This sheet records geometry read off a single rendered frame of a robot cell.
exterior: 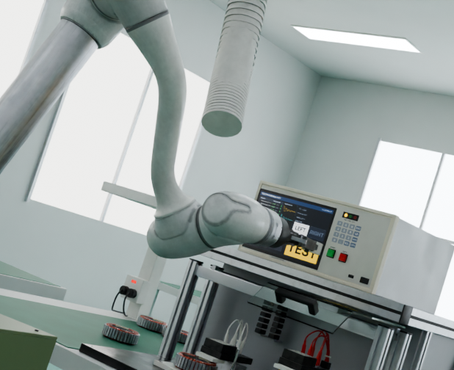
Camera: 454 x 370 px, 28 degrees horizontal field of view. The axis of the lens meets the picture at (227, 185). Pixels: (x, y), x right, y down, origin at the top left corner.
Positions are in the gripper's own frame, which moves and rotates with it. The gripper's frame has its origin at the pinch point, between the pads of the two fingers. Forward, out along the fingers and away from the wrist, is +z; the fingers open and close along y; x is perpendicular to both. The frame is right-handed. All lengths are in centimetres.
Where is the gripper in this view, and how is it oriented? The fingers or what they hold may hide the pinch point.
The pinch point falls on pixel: (312, 246)
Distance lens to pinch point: 228.8
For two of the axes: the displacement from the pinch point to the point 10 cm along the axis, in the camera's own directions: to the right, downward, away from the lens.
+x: 3.1, -9.5, 0.7
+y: 7.5, 2.0, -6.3
